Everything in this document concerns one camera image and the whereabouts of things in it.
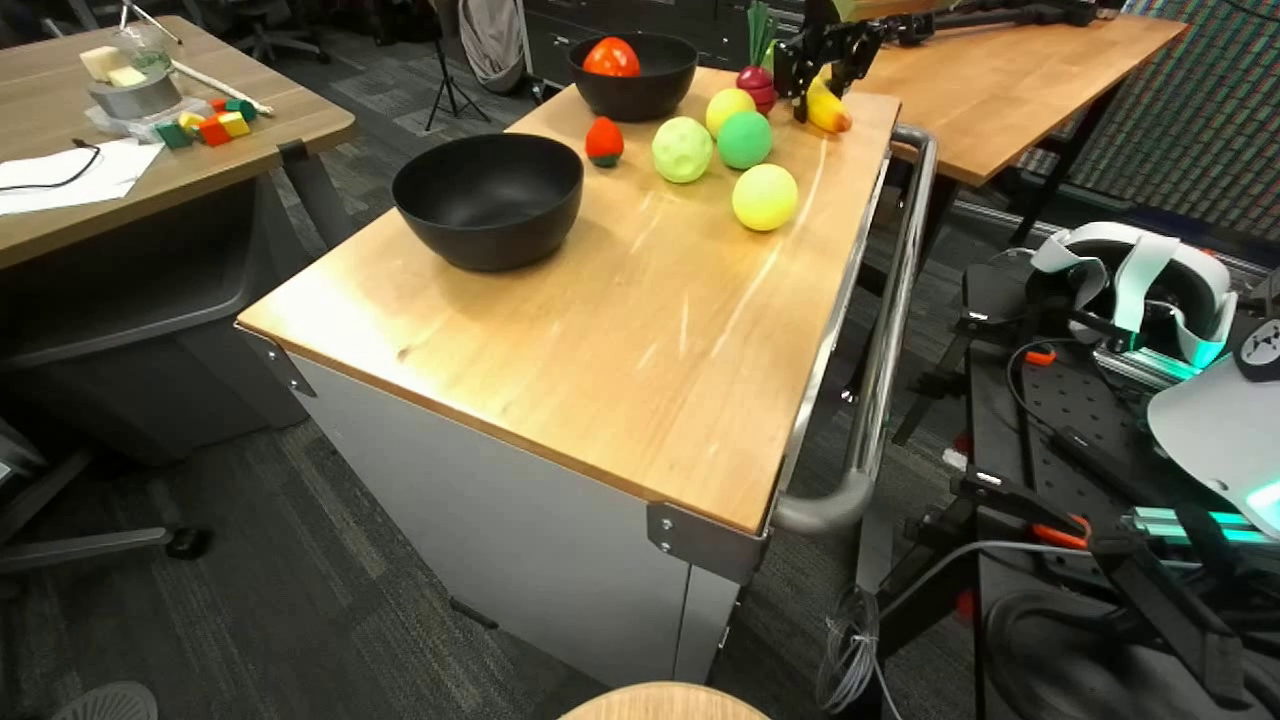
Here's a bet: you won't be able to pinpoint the white VR headset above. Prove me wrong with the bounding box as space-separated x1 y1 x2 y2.
1031 220 1235 388

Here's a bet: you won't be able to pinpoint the white paper sheet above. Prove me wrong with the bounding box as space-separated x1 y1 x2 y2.
0 141 162 217

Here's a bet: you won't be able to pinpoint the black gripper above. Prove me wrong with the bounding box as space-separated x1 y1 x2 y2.
772 0 884 99

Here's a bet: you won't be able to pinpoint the steel cart handle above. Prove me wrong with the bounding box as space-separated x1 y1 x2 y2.
769 128 938 536

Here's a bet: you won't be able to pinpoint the white cart cabinet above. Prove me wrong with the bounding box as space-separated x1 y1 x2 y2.
280 352 740 681

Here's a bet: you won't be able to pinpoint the yellow ball behind green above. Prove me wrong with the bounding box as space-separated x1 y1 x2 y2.
703 87 756 135

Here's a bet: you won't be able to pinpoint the small red tomato toy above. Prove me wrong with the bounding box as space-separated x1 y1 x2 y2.
584 116 623 168

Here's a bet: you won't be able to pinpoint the red orange bell pepper toy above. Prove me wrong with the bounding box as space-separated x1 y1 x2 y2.
581 36 640 78

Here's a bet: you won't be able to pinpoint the near black bowl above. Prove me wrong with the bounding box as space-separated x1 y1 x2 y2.
392 133 584 273

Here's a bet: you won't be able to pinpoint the left wooden desk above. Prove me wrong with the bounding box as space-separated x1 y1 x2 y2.
0 13 360 465

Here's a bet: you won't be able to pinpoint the yellow ball near handle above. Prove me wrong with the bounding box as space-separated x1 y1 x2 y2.
734 166 802 231

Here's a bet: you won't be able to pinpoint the red radish toy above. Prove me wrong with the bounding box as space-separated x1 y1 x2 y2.
736 0 775 113

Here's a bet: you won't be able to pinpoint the far black bowl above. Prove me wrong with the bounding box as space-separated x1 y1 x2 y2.
572 33 696 126

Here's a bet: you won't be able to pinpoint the yellow banana toy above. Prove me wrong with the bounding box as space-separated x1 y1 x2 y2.
803 63 852 133

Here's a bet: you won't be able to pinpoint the clear plastic container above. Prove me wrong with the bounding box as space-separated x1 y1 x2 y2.
82 26 180 119

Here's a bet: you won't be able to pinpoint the black bowl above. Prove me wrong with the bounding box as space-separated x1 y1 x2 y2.
572 33 696 126
392 133 584 273

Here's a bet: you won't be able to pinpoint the far wooden desk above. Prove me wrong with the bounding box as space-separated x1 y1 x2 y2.
859 17 1189 187

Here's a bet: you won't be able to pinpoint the light green bumpy ball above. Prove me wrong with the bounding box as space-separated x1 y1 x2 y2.
651 116 712 183

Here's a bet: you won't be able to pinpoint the round wooden stool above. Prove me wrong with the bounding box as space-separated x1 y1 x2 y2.
559 681 769 720

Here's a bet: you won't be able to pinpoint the coloured toy blocks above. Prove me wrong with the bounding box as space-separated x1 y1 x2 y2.
154 97 262 148

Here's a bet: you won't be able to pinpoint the green foam ball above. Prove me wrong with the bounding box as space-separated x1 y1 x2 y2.
715 113 772 172

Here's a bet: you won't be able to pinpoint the wooden desk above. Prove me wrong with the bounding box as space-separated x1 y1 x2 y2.
0 13 360 465
859 17 1189 187

